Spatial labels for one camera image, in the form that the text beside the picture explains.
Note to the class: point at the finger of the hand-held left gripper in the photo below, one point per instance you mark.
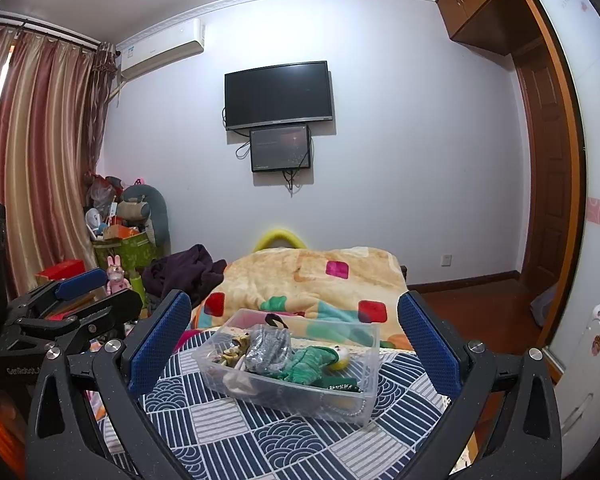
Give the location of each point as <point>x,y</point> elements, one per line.
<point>80,280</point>
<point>115,305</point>

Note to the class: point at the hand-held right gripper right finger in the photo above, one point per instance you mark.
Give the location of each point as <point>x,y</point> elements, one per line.
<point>427,345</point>

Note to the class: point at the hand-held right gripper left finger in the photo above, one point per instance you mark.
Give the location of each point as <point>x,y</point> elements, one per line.
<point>160,342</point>

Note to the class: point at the floral cloth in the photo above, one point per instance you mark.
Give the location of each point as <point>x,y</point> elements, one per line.
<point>232,355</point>

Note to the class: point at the yellow fuzzy ball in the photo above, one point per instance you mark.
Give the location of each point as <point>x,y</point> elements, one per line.
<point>341,362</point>

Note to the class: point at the light grey knit sock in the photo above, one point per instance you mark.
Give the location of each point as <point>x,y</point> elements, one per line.
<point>267,350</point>

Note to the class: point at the green fuzzy cloth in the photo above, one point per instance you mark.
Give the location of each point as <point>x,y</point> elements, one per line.
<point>305,367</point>

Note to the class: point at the clear plastic storage box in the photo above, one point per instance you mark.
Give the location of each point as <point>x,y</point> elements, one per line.
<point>280,400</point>

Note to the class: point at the red box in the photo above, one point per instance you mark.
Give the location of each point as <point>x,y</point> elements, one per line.
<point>60,270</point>

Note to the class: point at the pink bunny toy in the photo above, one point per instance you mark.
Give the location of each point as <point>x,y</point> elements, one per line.
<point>116,275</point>

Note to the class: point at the green bottle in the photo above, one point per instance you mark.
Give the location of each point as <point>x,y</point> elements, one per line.
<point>137,281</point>

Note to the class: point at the green bag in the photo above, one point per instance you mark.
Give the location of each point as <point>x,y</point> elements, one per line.
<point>130,250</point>

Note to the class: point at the small white fan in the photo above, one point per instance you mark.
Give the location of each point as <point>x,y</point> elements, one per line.
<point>95,220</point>

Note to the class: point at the orange box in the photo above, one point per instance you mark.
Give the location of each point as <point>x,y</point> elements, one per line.
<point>122,232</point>

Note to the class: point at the dark clothes pile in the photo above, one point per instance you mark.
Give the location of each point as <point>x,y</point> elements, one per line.
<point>185,270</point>

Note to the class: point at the red plastic bag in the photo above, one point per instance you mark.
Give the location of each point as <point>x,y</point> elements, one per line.
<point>100,190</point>

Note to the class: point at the grey plush toy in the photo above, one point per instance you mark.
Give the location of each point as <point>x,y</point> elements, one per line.
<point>140,205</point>

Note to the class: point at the grey bag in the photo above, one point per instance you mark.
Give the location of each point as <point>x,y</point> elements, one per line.
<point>545,310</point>

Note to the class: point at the striped curtain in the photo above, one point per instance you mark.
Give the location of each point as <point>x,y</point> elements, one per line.
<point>40,160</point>

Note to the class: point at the blue patterned bed sheet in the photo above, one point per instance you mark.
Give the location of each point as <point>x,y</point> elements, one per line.
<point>260,440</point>

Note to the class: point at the cream patterned blanket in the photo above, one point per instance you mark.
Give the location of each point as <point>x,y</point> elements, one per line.
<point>290,270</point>

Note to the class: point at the white suitcase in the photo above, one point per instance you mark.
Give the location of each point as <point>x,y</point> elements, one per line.
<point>595,360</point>

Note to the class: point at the brown wooden door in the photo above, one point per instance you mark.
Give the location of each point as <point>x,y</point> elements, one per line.
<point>540,160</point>

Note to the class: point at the white air conditioner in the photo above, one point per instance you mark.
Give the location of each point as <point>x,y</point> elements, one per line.
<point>155,50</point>

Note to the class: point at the curtain rod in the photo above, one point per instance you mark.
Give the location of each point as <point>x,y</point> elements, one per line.
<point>50,30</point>

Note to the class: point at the white wall socket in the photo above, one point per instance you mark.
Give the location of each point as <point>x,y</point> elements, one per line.
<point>446,260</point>

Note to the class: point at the small wall monitor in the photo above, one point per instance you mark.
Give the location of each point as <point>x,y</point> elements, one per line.
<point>280,147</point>

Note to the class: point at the wall television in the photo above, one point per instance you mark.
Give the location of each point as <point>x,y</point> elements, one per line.
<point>280,92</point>

